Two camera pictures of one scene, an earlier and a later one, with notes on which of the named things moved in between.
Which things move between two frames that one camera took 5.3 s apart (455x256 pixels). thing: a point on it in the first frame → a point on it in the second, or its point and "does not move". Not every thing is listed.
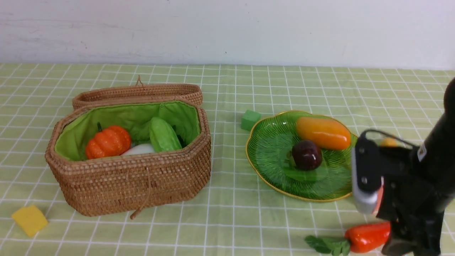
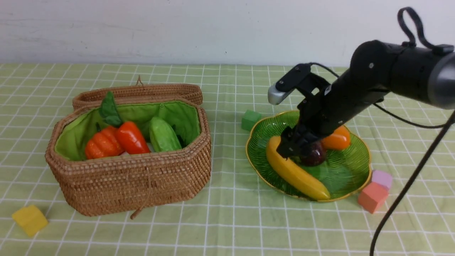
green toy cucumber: [164, 136] does not move
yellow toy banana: [388, 142] → [303, 180]
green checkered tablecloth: [233, 213] does not move
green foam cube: [249, 119] does not move
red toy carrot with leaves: [357, 238] → [132, 139]
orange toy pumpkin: [110, 141] does not move
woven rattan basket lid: [138, 90] does not move
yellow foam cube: [31, 219] does not move
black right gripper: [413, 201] → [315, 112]
